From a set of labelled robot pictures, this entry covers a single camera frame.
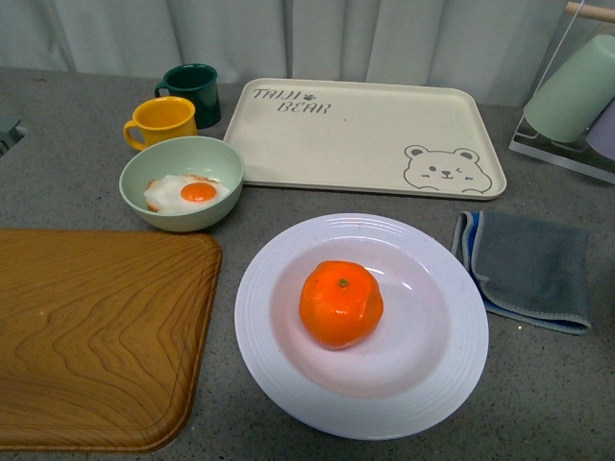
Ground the orange mandarin fruit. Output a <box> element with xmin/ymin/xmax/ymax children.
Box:
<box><xmin>299</xmin><ymin>260</ymin><xmax>384</xmax><ymax>350</ymax></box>

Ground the white round plate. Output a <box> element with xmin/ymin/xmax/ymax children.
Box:
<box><xmin>234</xmin><ymin>213</ymin><xmax>489</xmax><ymax>440</ymax></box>

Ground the cream bear serving tray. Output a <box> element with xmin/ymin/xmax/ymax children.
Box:
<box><xmin>225</xmin><ymin>79</ymin><xmax>507</xmax><ymax>201</ymax></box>

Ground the light green bowl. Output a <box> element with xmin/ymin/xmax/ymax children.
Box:
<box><xmin>119</xmin><ymin>136</ymin><xmax>245</xmax><ymax>232</ymax></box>

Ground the fake fried egg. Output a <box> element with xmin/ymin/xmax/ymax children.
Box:
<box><xmin>143</xmin><ymin>175</ymin><xmax>230</xmax><ymax>215</ymax></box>

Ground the dark green enamel mug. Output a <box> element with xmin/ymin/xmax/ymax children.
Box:
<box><xmin>154</xmin><ymin>63</ymin><xmax>221</xmax><ymax>130</ymax></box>

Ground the yellow enamel mug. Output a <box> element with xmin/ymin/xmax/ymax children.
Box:
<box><xmin>123</xmin><ymin>96</ymin><xmax>197</xmax><ymax>151</ymax></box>

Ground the wooden cutting board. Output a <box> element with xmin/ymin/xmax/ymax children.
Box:
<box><xmin>1</xmin><ymin>229</ymin><xmax>222</xmax><ymax>452</ymax></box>

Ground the grey blue folded cloth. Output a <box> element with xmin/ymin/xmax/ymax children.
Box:
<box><xmin>451</xmin><ymin>211</ymin><xmax>592</xmax><ymax>335</ymax></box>

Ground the grey white curtain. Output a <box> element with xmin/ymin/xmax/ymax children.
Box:
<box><xmin>1</xmin><ymin>1</ymin><xmax>614</xmax><ymax>106</ymax></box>

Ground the clear acrylic cup holder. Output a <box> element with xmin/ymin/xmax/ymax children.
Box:
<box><xmin>509</xmin><ymin>13</ymin><xmax>614</xmax><ymax>183</ymax></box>

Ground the light green plastic cup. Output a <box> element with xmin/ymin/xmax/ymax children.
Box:
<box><xmin>524</xmin><ymin>35</ymin><xmax>614</xmax><ymax>143</ymax></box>

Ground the lavender plastic cup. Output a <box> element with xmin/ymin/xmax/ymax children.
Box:
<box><xmin>586</xmin><ymin>100</ymin><xmax>615</xmax><ymax>160</ymax></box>

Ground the green metal dish rack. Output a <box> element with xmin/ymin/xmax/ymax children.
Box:
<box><xmin>0</xmin><ymin>116</ymin><xmax>28</xmax><ymax>157</ymax></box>

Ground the wooden rod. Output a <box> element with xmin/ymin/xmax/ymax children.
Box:
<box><xmin>564</xmin><ymin>1</ymin><xmax>615</xmax><ymax>24</ymax></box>

